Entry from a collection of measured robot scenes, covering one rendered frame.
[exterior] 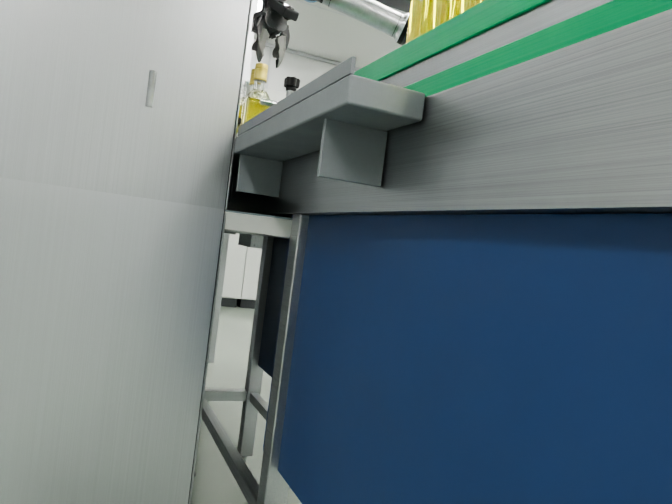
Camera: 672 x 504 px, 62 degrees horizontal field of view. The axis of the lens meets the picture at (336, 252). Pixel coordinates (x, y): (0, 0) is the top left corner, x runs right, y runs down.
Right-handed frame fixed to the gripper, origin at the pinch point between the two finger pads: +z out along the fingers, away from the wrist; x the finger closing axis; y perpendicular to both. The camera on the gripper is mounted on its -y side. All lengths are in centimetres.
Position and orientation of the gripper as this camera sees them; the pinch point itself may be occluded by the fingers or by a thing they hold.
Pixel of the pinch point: (269, 60)
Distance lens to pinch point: 171.1
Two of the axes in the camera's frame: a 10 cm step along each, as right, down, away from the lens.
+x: -8.0, -1.0, -5.9
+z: -1.3, 9.9, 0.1
